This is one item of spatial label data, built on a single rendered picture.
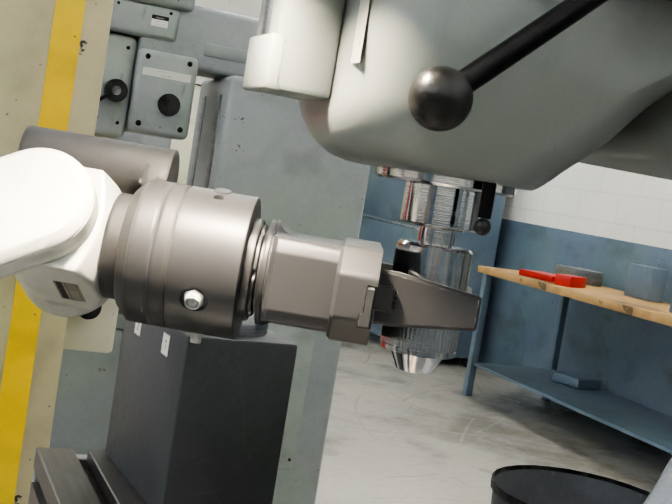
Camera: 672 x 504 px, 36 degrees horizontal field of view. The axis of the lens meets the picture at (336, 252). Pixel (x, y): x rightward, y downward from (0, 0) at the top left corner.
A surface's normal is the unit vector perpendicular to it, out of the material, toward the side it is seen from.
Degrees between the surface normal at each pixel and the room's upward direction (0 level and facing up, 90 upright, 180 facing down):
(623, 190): 90
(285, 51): 90
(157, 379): 90
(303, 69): 90
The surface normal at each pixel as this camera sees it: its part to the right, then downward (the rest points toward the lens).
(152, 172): 0.05, -0.39
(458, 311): -0.03, 0.07
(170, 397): -0.88, -0.11
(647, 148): -0.76, 0.61
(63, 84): 0.39, 0.13
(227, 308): -0.10, 0.51
